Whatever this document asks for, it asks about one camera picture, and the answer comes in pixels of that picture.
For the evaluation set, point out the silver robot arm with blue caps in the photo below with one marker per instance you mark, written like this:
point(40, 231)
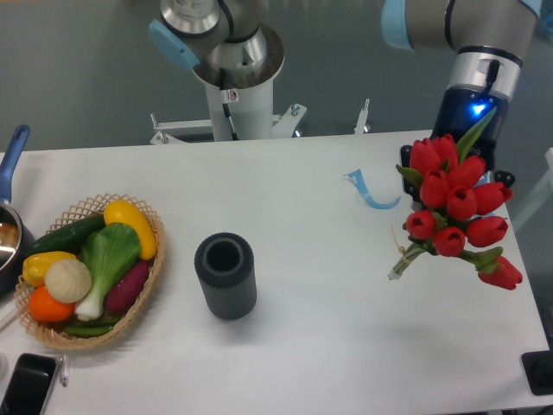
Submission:
point(490, 39)

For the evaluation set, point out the green bok choy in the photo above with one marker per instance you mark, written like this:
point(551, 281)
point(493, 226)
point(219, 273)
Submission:
point(108, 254)

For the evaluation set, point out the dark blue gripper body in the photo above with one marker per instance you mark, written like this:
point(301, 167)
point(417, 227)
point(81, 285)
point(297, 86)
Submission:
point(461, 109)

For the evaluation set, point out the red tulip bouquet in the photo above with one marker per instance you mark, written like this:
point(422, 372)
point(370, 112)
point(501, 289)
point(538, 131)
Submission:
point(457, 218)

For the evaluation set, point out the green pea pods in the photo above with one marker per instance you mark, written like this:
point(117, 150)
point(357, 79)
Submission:
point(90, 329)

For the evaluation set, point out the clear pen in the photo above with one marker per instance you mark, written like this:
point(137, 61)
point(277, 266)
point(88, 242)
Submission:
point(64, 370)

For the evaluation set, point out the black smartphone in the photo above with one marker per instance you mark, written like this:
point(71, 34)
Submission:
point(30, 385)

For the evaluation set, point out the blue handled saucepan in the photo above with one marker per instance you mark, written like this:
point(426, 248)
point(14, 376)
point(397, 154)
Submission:
point(16, 239)

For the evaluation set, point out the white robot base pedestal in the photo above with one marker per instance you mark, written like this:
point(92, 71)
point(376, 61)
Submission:
point(232, 53)

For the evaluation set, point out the black device at table edge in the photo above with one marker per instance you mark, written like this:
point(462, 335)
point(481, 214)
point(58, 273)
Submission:
point(538, 371)

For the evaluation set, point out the yellow bell pepper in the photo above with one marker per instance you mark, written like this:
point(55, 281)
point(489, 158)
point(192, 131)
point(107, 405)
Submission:
point(35, 266)

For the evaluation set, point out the dark grey ribbed vase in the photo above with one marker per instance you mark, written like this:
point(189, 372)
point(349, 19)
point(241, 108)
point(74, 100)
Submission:
point(224, 264)

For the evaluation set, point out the green cucumber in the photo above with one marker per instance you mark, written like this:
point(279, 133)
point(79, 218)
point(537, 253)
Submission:
point(69, 238)

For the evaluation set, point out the light blue tape strip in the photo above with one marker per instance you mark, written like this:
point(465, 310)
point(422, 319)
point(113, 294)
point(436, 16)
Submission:
point(357, 179)

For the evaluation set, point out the white metal mounting frame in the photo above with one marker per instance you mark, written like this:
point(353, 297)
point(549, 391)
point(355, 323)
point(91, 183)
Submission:
point(284, 126)

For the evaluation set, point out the orange fruit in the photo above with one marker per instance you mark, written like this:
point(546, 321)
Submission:
point(44, 308)

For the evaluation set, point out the purple sweet potato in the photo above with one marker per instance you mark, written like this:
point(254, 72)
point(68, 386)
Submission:
point(123, 295)

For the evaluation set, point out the white steamed bun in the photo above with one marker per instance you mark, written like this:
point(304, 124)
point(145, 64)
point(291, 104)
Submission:
point(68, 280)

